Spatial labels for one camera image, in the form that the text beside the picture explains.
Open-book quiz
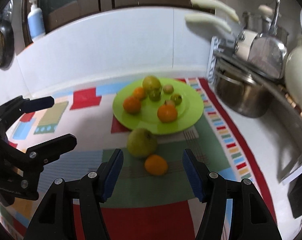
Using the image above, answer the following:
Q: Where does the green apple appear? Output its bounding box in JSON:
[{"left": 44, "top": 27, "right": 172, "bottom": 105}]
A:
[{"left": 126, "top": 128, "right": 158, "bottom": 158}]

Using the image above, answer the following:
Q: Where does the small tan fruit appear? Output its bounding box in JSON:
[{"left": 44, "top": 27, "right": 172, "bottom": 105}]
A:
[{"left": 164, "top": 100, "right": 176, "bottom": 107}]

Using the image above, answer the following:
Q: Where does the small orange mandarin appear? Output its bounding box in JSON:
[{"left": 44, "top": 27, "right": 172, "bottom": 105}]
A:
[
  {"left": 132, "top": 87, "right": 146, "bottom": 101},
  {"left": 144, "top": 154, "right": 168, "bottom": 176}
]

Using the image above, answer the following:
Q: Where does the green plate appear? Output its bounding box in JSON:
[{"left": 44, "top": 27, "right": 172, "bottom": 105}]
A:
[{"left": 112, "top": 77, "right": 204, "bottom": 135}]

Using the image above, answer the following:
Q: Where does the orange with stem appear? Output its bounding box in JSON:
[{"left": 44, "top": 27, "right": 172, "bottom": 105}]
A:
[{"left": 157, "top": 105, "right": 178, "bottom": 123}]

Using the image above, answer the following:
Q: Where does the cream saucepan lower handle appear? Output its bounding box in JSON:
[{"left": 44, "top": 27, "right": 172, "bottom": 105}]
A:
[{"left": 185, "top": 13, "right": 256, "bottom": 61}]

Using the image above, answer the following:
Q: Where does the cream saucepan handle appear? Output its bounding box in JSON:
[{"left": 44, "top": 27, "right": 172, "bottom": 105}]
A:
[
  {"left": 190, "top": 0, "right": 259, "bottom": 55},
  {"left": 185, "top": 13, "right": 256, "bottom": 61}
]

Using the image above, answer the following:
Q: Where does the steel scoop ladle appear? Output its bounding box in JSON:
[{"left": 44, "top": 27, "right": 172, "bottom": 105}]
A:
[{"left": 248, "top": 0, "right": 287, "bottom": 80}]

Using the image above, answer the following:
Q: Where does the white ceramic pot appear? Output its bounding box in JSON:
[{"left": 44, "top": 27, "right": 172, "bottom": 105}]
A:
[{"left": 285, "top": 35, "right": 302, "bottom": 110}]

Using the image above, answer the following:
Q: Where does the steel pot under rack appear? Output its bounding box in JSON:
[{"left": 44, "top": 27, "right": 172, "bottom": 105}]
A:
[{"left": 214, "top": 68, "right": 273, "bottom": 118}]

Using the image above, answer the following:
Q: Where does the black knife block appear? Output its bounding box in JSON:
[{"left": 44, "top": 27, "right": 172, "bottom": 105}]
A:
[{"left": 288, "top": 177, "right": 302, "bottom": 218}]

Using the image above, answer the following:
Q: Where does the steel pot with lid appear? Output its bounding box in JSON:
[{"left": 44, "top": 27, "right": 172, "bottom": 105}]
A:
[{"left": 242, "top": 5, "right": 289, "bottom": 44}]

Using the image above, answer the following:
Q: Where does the cream saucepan upper handle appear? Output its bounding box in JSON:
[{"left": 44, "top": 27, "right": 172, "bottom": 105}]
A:
[{"left": 190, "top": 0, "right": 259, "bottom": 55}]

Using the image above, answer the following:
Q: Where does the small yellow fruit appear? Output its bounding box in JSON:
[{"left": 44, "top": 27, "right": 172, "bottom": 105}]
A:
[{"left": 163, "top": 84, "right": 174, "bottom": 94}]

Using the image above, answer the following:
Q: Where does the black frying pan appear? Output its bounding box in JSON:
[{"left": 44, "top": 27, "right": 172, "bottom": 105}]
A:
[{"left": 0, "top": 20, "right": 14, "bottom": 70}]

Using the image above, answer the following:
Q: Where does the large orange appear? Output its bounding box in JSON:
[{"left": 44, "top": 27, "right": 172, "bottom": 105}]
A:
[{"left": 123, "top": 96, "right": 142, "bottom": 114}]

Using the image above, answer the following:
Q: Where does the colourful patterned table mat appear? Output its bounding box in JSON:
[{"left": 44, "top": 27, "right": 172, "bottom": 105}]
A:
[{"left": 8, "top": 78, "right": 274, "bottom": 239}]

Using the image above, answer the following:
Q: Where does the small green citrus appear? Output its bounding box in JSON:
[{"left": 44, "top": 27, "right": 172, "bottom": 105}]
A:
[
  {"left": 149, "top": 89, "right": 161, "bottom": 102},
  {"left": 171, "top": 94, "right": 182, "bottom": 106}
]

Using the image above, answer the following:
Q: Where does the blue pump soap bottle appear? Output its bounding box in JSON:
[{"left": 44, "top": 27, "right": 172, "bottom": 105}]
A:
[{"left": 27, "top": 0, "right": 46, "bottom": 42}]

